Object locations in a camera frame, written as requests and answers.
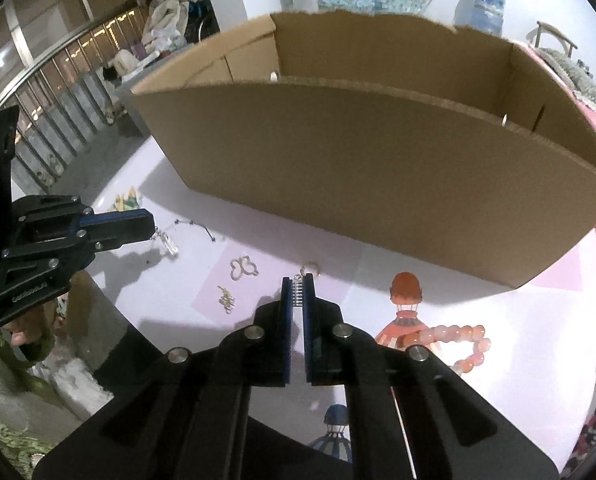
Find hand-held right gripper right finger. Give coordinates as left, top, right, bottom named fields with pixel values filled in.
left=303, top=272, right=561, bottom=480

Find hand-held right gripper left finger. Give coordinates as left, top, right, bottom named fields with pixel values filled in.
left=32, top=276, right=293, bottom=480

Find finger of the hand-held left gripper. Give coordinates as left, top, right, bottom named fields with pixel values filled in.
left=80, top=208, right=155, bottom=233
left=90, top=225, right=156, bottom=253

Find gold ring earrings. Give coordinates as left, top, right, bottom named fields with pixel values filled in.
left=230, top=256, right=259, bottom=281

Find pink bead bracelet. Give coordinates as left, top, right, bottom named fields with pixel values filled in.
left=403, top=324, right=492, bottom=375

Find brown cardboard box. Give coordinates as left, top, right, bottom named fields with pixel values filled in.
left=130, top=11, right=596, bottom=291

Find person's left hand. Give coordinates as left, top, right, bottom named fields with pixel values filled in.
left=2, top=304, right=54, bottom=350

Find yellow-green hair clip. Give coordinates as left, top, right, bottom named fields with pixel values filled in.
left=115, top=187, right=141, bottom=211

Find grey cabinet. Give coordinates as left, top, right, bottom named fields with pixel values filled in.
left=112, top=55, right=199, bottom=138

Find dark cloth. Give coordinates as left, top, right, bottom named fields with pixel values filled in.
left=243, top=412, right=351, bottom=480

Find metal railing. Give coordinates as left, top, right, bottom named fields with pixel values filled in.
left=8, top=5, right=148, bottom=196

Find green patterned cloth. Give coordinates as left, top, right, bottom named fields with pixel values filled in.
left=0, top=327, right=48, bottom=480

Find pile of clothes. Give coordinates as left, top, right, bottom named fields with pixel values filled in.
left=142, top=0, right=209, bottom=53

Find brown wooden cabinet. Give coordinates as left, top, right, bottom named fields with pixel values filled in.
left=0, top=0, right=128, bottom=111

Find blue water dispenser bottle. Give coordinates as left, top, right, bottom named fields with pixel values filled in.
left=453, top=0, right=506, bottom=36

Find grey-green quilt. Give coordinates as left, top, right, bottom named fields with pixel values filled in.
left=538, top=47, right=596, bottom=116

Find wooden chair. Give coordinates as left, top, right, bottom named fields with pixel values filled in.
left=525, top=21, right=579, bottom=61

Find thin dark chain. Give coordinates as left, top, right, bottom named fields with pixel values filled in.
left=175, top=219, right=216, bottom=242

